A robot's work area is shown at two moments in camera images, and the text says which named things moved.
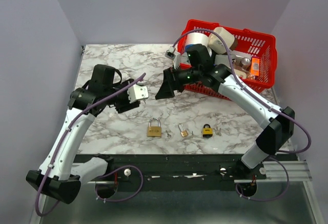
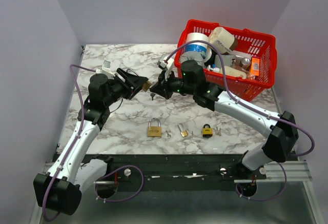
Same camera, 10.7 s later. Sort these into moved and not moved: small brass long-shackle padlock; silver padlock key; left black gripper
Moved: left black gripper
Not moved: small brass long-shackle padlock; silver padlock key
